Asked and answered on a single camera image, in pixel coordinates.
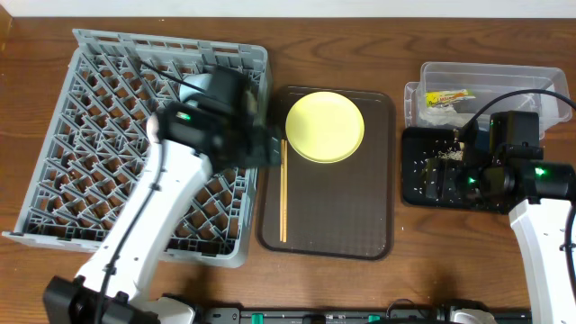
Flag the wooden chopstick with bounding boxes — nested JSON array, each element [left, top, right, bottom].
[[280, 139, 285, 243], [284, 139, 287, 243]]

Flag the light blue bowl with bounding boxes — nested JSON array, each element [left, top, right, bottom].
[[179, 73, 212, 107]]

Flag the green snack wrapper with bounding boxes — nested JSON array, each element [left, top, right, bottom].
[[426, 89, 475, 107]]

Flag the yellow plate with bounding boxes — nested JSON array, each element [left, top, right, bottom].
[[284, 91, 365, 164]]

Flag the pink plate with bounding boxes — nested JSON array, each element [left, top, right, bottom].
[[146, 114, 162, 144]]

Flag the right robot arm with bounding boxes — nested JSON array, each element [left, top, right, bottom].
[[424, 111, 575, 323]]

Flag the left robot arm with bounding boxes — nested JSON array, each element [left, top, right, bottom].
[[42, 66, 281, 323]]

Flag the black waste tray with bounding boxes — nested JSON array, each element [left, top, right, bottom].
[[400, 127, 514, 212]]

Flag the grey dishwasher rack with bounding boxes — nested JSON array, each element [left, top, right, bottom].
[[6, 29, 272, 253]]

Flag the rice and food scraps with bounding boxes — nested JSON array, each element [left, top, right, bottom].
[[404, 139, 500, 208]]

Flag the crumpled white tissue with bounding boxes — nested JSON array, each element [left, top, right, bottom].
[[418, 103, 473, 128]]

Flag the clear plastic bin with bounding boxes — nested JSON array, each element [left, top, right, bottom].
[[404, 62, 572, 137]]

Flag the dark brown serving tray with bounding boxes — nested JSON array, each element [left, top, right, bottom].
[[256, 90, 396, 260]]

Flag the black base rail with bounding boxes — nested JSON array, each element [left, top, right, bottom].
[[157, 294, 532, 324]]

